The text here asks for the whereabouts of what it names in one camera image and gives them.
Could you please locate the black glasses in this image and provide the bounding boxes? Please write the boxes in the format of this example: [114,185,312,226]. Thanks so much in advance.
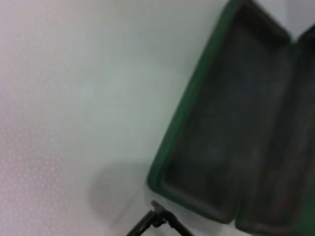
[124,200,192,236]

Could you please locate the green glasses case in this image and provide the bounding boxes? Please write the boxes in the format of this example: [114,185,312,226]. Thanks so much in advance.
[146,0,315,236]

